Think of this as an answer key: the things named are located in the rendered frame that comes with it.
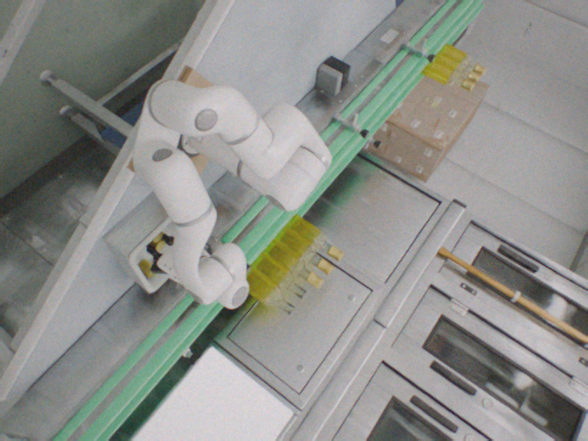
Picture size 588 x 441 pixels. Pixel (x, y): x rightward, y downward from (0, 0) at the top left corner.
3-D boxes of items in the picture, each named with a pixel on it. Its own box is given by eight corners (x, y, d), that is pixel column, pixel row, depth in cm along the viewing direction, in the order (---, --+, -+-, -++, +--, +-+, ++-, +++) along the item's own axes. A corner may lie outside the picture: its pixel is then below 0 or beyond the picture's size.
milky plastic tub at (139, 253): (128, 277, 123) (151, 296, 121) (101, 238, 104) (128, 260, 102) (173, 233, 131) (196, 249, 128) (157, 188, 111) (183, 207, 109)
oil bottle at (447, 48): (418, 52, 195) (479, 81, 187) (423, 40, 190) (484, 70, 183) (425, 45, 198) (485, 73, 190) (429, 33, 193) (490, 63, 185)
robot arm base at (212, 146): (165, 137, 100) (219, 173, 96) (197, 89, 100) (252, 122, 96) (196, 157, 115) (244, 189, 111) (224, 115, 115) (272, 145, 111)
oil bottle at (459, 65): (412, 59, 193) (472, 88, 185) (416, 47, 188) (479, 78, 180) (418, 52, 195) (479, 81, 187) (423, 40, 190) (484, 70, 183)
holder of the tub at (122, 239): (133, 283, 128) (152, 299, 126) (101, 237, 104) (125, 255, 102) (176, 241, 135) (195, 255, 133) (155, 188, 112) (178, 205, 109)
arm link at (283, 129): (213, 139, 90) (262, 80, 93) (275, 205, 107) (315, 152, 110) (241, 150, 84) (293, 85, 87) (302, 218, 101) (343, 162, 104)
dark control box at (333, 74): (314, 85, 157) (334, 96, 154) (317, 66, 150) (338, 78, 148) (328, 72, 160) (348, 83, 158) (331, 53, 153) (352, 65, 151)
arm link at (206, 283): (192, 191, 93) (227, 262, 106) (143, 231, 86) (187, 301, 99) (220, 200, 87) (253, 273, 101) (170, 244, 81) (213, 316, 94)
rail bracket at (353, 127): (329, 122, 151) (363, 142, 147) (332, 106, 145) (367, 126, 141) (336, 115, 153) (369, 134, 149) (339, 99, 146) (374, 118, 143)
